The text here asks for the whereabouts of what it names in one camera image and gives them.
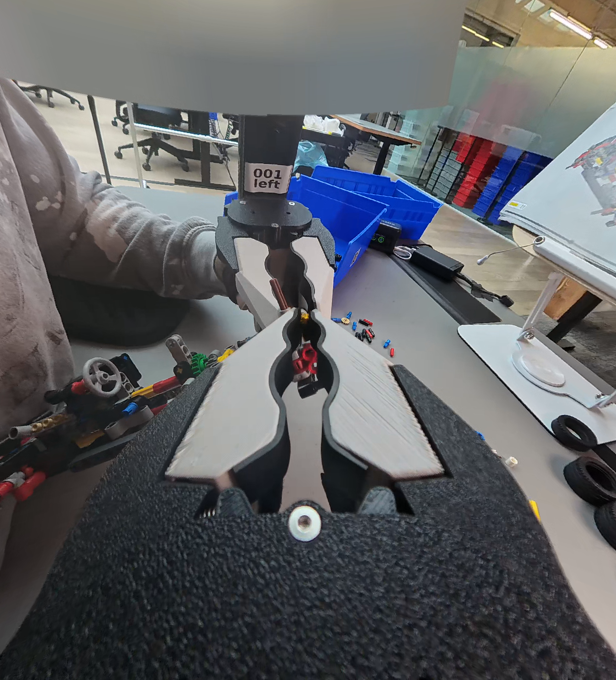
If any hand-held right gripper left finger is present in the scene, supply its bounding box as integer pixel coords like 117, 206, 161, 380
165, 310, 297, 512

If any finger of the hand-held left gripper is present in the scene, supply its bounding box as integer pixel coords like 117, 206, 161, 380
291, 235, 336, 321
233, 236, 289, 334

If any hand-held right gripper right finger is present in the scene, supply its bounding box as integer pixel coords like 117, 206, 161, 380
310, 311, 446, 512

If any multicoloured toy brick car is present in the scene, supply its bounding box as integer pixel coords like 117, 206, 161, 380
0, 310, 324, 524

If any person's left forearm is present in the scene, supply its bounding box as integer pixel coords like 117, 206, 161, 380
18, 167, 230, 299

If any grey desk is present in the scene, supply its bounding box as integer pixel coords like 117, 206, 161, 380
0, 186, 616, 680

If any background office desk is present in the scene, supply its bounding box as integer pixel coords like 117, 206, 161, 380
335, 114, 423, 176
127, 106, 241, 192

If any blue plastic bin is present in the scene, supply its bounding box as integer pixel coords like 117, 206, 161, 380
224, 178, 388, 288
310, 165, 444, 240

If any blue plastic bag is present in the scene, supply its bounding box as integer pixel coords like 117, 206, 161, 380
292, 139, 330, 177

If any black battery pack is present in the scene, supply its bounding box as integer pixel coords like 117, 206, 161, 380
369, 220, 403, 255

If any group of small toy pins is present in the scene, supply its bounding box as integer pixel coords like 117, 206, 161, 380
332, 310, 397, 356

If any black power adapter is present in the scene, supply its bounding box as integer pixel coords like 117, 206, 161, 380
409, 245, 465, 282

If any black office chair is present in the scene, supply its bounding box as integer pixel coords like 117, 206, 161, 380
113, 101, 193, 172

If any white book stand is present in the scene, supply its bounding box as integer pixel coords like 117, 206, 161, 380
457, 223, 616, 446

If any stack of red and blue bins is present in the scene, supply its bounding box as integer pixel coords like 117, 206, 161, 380
425, 125, 553, 226

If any instruction booklet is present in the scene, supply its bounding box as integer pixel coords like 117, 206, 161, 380
499, 87, 616, 288

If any black cable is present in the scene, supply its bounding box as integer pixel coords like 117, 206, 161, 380
462, 276, 515, 308

